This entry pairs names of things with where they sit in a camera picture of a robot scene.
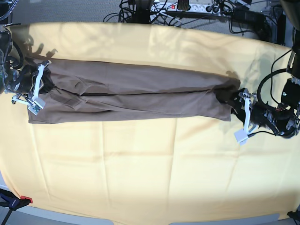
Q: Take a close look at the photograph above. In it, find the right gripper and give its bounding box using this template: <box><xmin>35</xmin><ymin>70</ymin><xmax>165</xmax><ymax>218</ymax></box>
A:
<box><xmin>11</xmin><ymin>60</ymin><xmax>51</xmax><ymax>115</ymax></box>

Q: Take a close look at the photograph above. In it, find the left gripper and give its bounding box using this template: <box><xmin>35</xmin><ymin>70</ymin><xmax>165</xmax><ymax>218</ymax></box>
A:
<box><xmin>231</xmin><ymin>88</ymin><xmax>277</xmax><ymax>146</ymax></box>

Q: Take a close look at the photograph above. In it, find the brown T-shirt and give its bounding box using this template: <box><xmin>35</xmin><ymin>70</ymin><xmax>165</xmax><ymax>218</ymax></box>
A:
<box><xmin>28</xmin><ymin>59</ymin><xmax>240</xmax><ymax>124</ymax></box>

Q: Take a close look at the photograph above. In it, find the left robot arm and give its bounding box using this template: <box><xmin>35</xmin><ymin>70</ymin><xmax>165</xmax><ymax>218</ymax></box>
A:
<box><xmin>229</xmin><ymin>0</ymin><xmax>300</xmax><ymax>145</ymax></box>

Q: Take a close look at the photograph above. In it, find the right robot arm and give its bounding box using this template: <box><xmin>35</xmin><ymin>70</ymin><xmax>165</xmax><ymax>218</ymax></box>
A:
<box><xmin>0</xmin><ymin>0</ymin><xmax>54</xmax><ymax>115</ymax></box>

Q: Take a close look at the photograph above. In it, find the blue red clamp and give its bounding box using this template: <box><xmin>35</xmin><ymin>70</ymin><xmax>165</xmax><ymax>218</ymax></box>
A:
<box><xmin>0</xmin><ymin>189</ymin><xmax>33</xmax><ymax>211</ymax></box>

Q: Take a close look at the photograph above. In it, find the yellow table cloth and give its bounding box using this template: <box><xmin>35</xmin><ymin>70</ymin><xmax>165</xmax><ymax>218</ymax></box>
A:
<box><xmin>0</xmin><ymin>22</ymin><xmax>300</xmax><ymax>225</ymax></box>

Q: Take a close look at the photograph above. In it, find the black clamp right corner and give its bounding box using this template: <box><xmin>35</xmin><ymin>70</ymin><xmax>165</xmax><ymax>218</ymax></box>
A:
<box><xmin>287</xmin><ymin>210</ymin><xmax>300</xmax><ymax>223</ymax></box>

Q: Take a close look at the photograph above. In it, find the white power strip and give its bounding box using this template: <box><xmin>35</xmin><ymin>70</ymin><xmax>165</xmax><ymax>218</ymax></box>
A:
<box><xmin>150</xmin><ymin>1</ymin><xmax>221</xmax><ymax>15</ymax></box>

